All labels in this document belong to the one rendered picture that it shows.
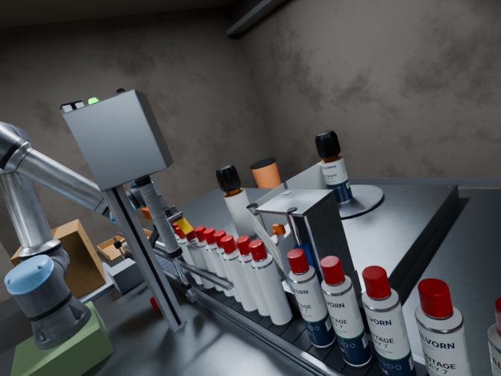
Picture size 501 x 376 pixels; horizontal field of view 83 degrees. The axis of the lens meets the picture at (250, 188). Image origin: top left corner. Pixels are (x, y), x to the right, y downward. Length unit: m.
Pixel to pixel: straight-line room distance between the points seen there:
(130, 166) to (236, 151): 3.67
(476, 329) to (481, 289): 0.12
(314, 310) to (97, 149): 0.58
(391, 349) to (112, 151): 0.66
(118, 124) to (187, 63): 3.56
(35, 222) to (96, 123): 0.49
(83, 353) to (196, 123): 3.41
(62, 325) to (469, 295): 1.04
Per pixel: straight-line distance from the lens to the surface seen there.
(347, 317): 0.53
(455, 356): 0.47
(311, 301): 0.57
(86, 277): 1.45
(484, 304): 0.80
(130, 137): 0.71
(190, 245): 0.87
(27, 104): 3.73
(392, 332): 0.50
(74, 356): 1.02
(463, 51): 3.14
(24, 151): 0.98
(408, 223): 1.00
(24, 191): 1.11
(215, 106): 4.26
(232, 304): 0.84
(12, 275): 1.05
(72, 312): 1.06
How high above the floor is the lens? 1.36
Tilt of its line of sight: 15 degrees down
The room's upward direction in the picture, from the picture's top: 19 degrees counter-clockwise
